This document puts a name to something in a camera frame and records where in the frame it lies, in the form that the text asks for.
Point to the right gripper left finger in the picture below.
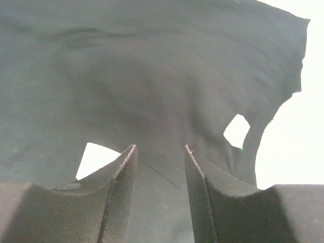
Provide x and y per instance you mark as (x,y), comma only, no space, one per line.
(93,209)

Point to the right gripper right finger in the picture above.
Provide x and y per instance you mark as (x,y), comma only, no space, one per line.
(226,209)

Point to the black t shirt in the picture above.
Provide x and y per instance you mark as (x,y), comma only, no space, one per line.
(157,74)

